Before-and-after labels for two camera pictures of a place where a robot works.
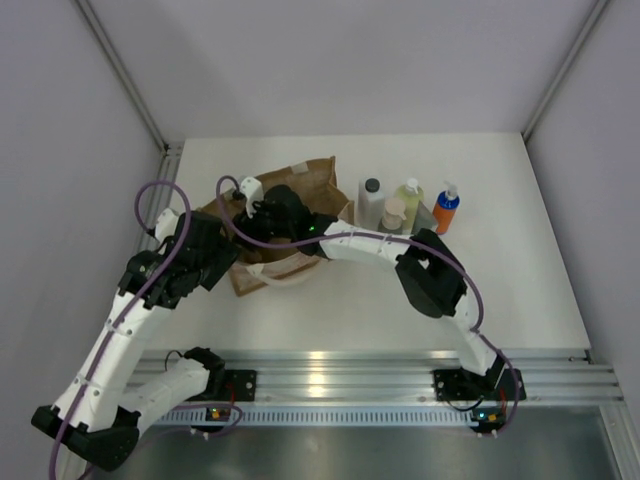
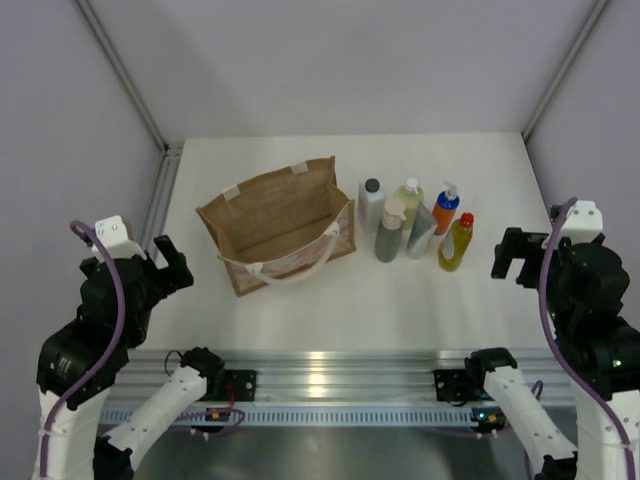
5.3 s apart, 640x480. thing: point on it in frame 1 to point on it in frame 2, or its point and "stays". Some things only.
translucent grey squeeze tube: [423, 219] stays
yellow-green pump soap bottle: [411, 194] stays
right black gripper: [248, 223] to [518, 244]
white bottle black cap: [370, 204] stays
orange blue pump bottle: [445, 209] stays
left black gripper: [225, 253] to [169, 279]
